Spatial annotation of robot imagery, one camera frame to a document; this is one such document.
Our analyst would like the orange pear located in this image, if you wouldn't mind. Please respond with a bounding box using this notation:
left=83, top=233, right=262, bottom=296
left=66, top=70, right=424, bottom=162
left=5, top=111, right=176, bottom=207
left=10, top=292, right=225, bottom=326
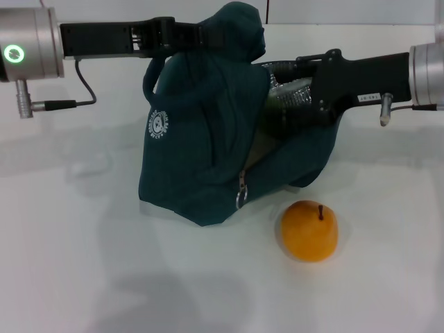
left=280, top=200, right=339, bottom=262

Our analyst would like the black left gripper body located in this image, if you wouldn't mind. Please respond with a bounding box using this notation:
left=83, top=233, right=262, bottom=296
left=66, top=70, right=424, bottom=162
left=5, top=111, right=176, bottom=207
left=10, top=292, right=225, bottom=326
left=59, top=15, right=167, bottom=60

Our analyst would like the dark left arm cable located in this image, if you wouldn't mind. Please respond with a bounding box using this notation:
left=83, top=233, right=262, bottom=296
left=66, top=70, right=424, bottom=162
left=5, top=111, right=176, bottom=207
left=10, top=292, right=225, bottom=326
left=44, top=58, right=97, bottom=110

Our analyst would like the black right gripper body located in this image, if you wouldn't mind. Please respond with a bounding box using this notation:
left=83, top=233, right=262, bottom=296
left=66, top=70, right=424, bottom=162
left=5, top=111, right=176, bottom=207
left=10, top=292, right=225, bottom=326
left=311, top=48, right=412, bottom=128

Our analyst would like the dark teal lunch bag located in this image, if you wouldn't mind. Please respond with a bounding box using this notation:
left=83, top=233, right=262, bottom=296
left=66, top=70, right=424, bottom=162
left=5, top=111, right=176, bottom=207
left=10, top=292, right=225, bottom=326
left=137, top=1, right=343, bottom=228

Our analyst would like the dark right arm cable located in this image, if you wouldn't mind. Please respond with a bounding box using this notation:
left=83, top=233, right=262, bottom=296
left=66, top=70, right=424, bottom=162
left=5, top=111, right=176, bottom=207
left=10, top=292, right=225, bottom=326
left=390, top=103, right=444, bottom=111

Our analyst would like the green cucumber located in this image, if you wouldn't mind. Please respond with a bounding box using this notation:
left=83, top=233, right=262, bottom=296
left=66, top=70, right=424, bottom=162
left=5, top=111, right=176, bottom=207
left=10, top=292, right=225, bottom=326
left=263, top=93, right=315, bottom=137

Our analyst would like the dark arm cable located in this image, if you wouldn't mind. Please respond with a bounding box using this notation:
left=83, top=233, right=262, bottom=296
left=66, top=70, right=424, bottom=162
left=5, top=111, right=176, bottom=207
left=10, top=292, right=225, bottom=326
left=44, top=58, right=97, bottom=110
left=390, top=103, right=444, bottom=111

